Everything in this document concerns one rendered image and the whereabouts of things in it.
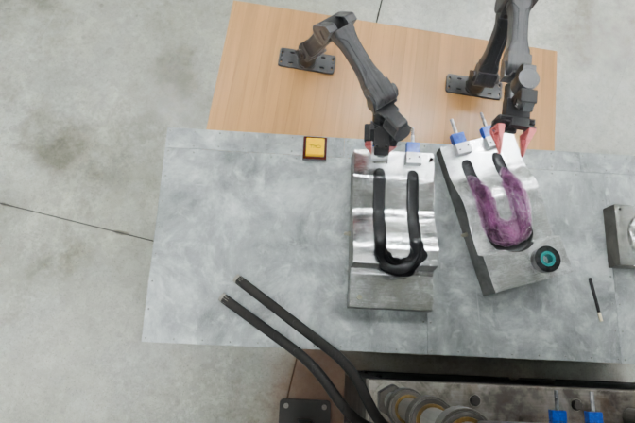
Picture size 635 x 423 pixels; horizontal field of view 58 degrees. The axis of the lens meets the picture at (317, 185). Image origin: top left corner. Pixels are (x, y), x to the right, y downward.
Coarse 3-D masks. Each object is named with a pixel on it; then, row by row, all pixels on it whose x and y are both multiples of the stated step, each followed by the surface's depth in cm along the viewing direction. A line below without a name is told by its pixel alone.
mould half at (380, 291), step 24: (360, 168) 184; (384, 168) 184; (408, 168) 185; (432, 168) 185; (360, 192) 182; (432, 192) 183; (360, 216) 179; (432, 216) 181; (360, 240) 173; (408, 240) 175; (432, 240) 175; (360, 264) 174; (432, 264) 172; (360, 288) 176; (384, 288) 177; (408, 288) 177; (432, 288) 178
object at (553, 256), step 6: (546, 246) 175; (534, 252) 175; (540, 252) 174; (546, 252) 174; (552, 252) 174; (534, 258) 174; (540, 258) 173; (552, 258) 174; (558, 258) 174; (534, 264) 175; (540, 264) 173; (546, 264) 173; (552, 264) 173; (558, 264) 173; (540, 270) 174; (546, 270) 173; (552, 270) 173
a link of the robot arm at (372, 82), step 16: (336, 16) 163; (352, 16) 157; (320, 32) 162; (336, 32) 157; (352, 32) 157; (352, 48) 157; (352, 64) 159; (368, 64) 157; (368, 80) 157; (384, 80) 158; (384, 96) 157
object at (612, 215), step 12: (612, 216) 188; (624, 216) 187; (612, 228) 188; (624, 228) 185; (612, 240) 187; (624, 240) 184; (612, 252) 187; (624, 252) 183; (612, 264) 186; (624, 264) 182
